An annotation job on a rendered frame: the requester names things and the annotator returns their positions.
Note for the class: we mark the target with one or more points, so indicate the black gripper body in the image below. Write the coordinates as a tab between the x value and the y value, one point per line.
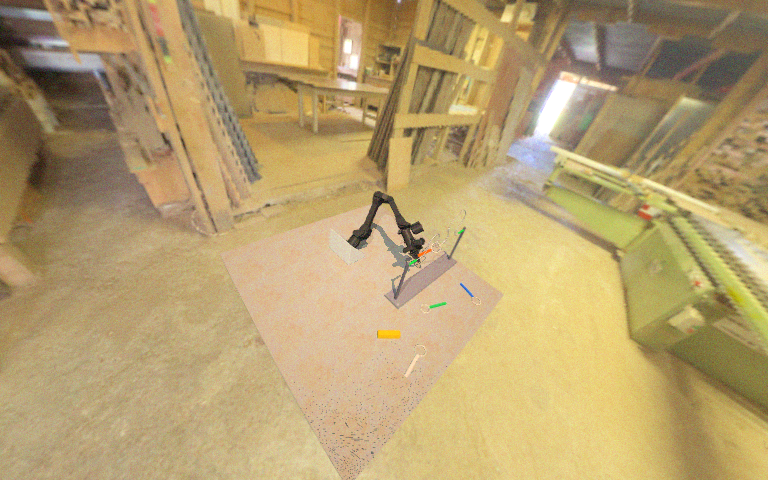
410	247

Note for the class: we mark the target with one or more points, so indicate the yellow rectangular block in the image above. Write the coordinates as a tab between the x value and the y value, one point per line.
384	334

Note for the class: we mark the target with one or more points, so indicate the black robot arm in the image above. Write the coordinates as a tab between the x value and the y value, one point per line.
365	230

